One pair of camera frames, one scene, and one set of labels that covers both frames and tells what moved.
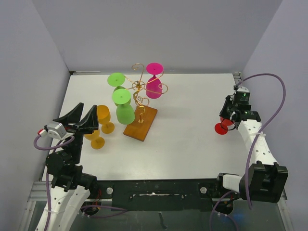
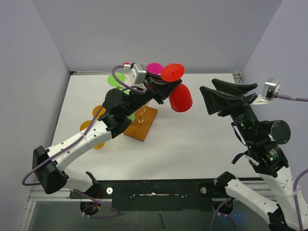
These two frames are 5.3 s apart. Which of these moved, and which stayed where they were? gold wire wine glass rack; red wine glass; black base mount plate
Moved: red wine glass
Stayed: black base mount plate; gold wire wine glass rack
